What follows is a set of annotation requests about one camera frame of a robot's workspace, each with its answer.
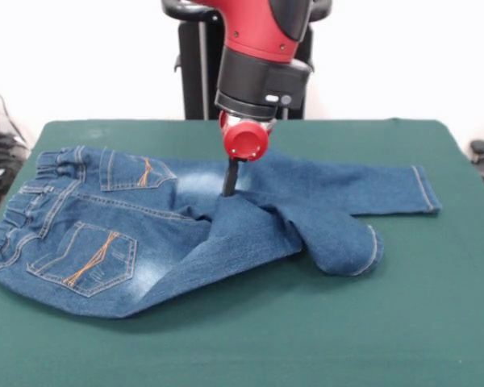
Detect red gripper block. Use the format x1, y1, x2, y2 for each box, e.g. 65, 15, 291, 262
218, 110, 277, 198

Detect blue denim jeans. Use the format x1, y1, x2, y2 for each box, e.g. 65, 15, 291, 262
0, 144, 444, 322

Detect dark green table cloth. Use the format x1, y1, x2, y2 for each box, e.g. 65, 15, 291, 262
0, 118, 484, 387

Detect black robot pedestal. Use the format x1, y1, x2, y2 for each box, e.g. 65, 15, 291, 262
161, 0, 332, 121

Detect black cable bundle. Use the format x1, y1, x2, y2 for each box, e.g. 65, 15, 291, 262
0, 132, 30, 210

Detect thin grey cable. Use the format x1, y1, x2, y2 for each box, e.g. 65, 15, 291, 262
0, 74, 27, 146

